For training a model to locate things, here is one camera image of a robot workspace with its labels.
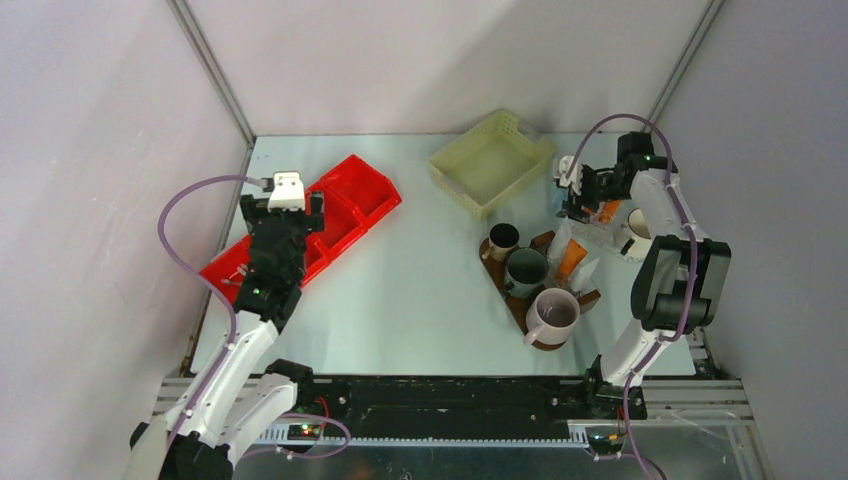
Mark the clear textured acrylic tray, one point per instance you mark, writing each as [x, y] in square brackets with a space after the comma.
[600, 235]

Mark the pink white mug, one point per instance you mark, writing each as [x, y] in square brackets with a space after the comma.
[551, 318]

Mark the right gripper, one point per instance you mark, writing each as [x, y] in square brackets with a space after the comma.
[573, 207]

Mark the white mug black handle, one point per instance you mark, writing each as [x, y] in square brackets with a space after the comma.
[631, 238]

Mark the brown mug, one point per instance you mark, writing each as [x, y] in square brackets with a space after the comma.
[502, 238]

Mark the red divided organizer bin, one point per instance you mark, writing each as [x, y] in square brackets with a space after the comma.
[357, 197]

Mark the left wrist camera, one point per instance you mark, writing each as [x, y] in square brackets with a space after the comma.
[287, 192]

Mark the orange toothpaste tube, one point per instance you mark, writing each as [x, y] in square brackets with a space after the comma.
[574, 254]
[608, 211]

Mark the pink capped tube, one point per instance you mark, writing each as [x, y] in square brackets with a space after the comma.
[580, 279]

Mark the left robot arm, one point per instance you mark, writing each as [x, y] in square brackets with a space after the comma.
[204, 435]

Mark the dark green mug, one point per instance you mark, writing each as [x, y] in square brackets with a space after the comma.
[525, 272]

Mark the dark blue capped tube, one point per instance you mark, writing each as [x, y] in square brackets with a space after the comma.
[560, 242]

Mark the grey toothbrush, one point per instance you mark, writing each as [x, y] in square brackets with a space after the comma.
[237, 277]

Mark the cream plastic basket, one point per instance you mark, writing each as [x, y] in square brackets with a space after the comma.
[490, 163]

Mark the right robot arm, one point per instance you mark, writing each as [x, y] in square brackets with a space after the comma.
[681, 277]

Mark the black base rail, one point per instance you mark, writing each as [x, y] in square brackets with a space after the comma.
[513, 408]

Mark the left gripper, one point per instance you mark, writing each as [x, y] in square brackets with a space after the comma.
[255, 208]

